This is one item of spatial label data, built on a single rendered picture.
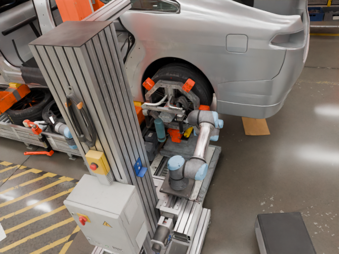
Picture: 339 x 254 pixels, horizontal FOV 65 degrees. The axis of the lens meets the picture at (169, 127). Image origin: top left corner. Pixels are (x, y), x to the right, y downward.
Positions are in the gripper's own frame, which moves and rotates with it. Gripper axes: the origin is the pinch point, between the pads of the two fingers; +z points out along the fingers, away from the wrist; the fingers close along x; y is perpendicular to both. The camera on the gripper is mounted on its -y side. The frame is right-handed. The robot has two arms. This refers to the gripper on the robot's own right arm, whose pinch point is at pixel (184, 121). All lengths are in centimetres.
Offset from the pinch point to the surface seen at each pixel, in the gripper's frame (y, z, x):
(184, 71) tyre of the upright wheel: 40.1, 5.2, -21.6
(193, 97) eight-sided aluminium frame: 21.6, -6.6, -8.8
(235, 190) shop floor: -82, -48, -6
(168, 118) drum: 4.2, 14.6, 4.3
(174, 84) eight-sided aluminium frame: 33.6, 10.1, -6.8
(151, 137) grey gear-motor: -34, 46, -13
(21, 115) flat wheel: -25, 230, -6
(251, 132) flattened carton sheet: -67, -52, -97
